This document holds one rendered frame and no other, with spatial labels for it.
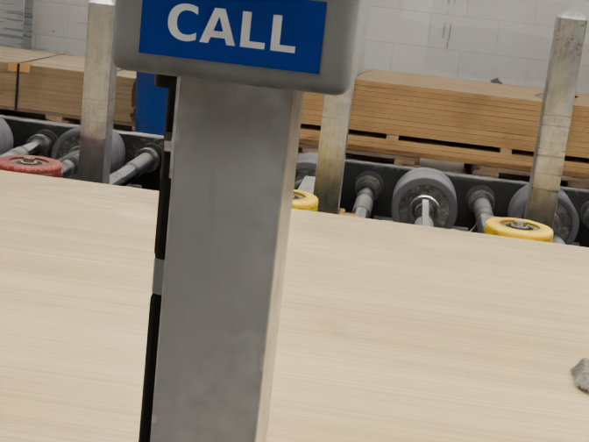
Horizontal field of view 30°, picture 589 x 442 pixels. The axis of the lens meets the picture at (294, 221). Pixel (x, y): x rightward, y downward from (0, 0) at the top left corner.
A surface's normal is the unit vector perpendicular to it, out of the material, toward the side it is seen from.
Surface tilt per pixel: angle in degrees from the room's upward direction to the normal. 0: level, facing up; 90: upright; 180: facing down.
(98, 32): 90
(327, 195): 90
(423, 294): 0
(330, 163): 90
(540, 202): 90
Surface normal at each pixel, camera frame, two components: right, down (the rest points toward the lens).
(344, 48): 0.14, 0.25
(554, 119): -0.11, 0.22
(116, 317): 0.11, -0.97
